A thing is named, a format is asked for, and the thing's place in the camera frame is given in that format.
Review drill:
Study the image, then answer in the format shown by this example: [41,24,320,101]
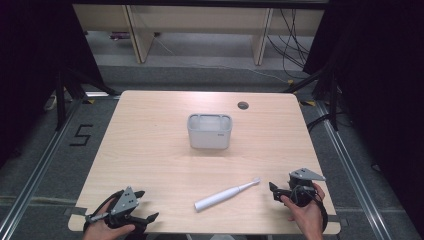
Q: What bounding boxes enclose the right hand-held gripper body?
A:
[287,167,327,208]

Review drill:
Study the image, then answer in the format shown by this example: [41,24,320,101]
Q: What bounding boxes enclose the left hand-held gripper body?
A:
[105,186,149,234]

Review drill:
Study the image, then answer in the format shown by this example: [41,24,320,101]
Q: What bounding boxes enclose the white electric toothbrush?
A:
[194,177,262,213]

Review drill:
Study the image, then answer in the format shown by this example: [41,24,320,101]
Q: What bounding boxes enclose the white plastic organizer box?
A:
[186,113,233,150]

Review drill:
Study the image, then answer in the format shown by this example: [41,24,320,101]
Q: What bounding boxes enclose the person's left hand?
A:
[82,199,136,240]

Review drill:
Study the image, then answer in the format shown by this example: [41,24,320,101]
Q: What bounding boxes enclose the person's right hand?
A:
[279,182,326,240]

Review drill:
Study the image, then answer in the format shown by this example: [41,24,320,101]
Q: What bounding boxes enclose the black metal stand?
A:
[54,67,120,132]
[282,65,340,132]

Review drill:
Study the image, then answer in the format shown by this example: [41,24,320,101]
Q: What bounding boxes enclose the dark curtain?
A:
[302,0,424,231]
[0,0,105,169]

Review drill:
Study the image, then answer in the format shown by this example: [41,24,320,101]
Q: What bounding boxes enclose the light wooden shelf unit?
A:
[72,3,326,66]

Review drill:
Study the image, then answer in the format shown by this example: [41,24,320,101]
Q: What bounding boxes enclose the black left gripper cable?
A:
[83,189,125,233]

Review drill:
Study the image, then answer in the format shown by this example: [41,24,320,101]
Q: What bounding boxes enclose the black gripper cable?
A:
[290,185,330,234]
[83,189,125,233]

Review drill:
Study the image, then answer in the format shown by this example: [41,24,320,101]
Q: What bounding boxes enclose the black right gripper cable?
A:
[290,185,330,234]

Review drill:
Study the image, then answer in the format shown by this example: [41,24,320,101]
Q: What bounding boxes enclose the metal floor rail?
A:
[0,99,84,240]
[314,99,393,240]

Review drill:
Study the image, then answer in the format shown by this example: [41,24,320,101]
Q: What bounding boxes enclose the thick black floor cable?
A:
[305,112,333,134]

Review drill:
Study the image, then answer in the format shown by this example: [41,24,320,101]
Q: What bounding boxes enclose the hanging black cables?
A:
[265,8,312,80]

